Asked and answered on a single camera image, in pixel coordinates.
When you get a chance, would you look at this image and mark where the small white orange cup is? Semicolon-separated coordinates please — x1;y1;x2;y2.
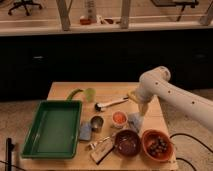
112;111;127;128

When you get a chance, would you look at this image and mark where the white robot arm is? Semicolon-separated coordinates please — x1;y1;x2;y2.
135;66;213;133

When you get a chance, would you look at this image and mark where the small metal cup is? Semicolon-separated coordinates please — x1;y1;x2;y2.
91;116;104;132

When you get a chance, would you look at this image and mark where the black stand post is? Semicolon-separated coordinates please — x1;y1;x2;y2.
5;138;15;171

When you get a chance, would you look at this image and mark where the metal fork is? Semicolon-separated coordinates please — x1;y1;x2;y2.
86;136;114;150

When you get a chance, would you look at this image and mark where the black cable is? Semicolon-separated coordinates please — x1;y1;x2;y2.
169;132;213;171

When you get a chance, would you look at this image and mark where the purple bowl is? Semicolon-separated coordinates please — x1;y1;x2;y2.
114;129;141;157

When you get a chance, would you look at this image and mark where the white handled dish brush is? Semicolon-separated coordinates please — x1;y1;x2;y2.
94;97;128;112

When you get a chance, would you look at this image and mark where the blue sponge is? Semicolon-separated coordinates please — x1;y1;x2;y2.
79;122;92;141

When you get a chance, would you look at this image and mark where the green plastic tray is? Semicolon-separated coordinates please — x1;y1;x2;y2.
21;100;82;159

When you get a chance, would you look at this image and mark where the blue triangular cloth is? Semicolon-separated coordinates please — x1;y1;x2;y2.
128;113;144;133

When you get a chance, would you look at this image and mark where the red white bottle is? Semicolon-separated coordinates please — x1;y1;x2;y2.
80;0;97;25

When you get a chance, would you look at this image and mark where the orange bowl with nuts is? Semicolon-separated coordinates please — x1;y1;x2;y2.
141;129;174;162

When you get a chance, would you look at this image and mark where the black office chair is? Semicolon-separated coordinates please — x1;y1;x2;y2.
8;0;43;16

